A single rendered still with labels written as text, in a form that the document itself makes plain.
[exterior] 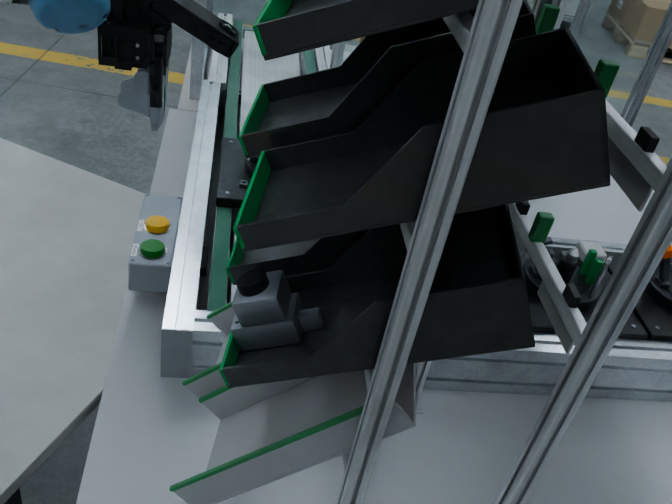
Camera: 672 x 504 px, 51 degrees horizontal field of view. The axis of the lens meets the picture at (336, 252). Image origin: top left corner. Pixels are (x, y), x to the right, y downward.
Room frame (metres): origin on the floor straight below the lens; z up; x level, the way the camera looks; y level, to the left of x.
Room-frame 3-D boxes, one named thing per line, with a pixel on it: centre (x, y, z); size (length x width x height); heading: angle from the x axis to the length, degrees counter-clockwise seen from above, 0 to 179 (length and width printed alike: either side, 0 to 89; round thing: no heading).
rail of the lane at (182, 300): (1.17, 0.29, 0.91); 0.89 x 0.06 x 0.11; 12
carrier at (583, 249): (1.03, -0.41, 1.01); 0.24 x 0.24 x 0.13; 12
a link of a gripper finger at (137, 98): (0.82, 0.29, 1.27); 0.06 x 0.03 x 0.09; 102
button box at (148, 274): (0.97, 0.31, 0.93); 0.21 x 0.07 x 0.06; 12
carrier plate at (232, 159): (1.22, 0.15, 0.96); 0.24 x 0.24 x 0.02; 12
